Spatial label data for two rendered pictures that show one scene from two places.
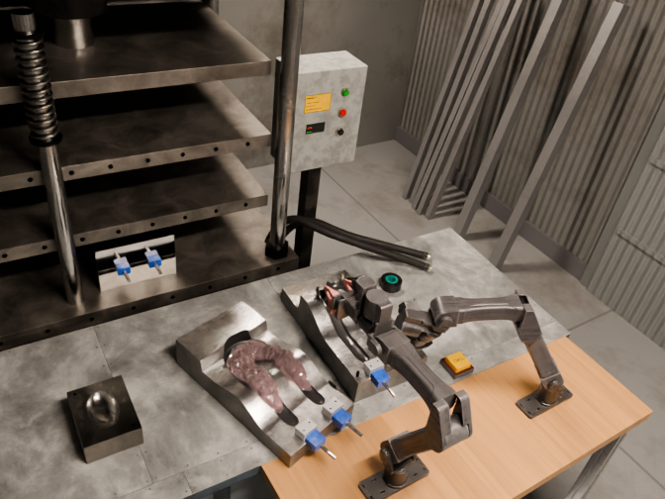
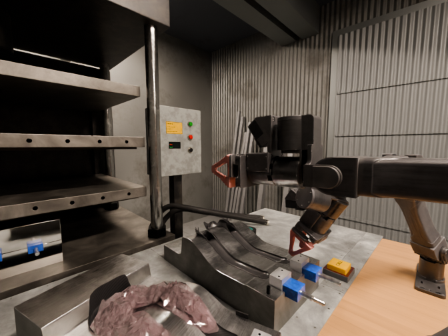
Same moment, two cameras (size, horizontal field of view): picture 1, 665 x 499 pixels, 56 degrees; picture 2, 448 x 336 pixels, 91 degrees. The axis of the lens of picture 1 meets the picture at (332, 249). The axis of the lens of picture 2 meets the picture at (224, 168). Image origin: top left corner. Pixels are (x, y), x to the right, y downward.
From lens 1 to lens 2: 132 cm
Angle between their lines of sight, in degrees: 33
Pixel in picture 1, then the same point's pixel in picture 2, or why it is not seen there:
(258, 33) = (141, 166)
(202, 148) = (87, 138)
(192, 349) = (35, 314)
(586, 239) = not seen: hidden behind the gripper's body
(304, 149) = (169, 160)
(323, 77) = (175, 111)
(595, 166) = not seen: hidden behind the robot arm
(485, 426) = (422, 319)
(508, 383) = (389, 275)
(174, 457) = not seen: outside the picture
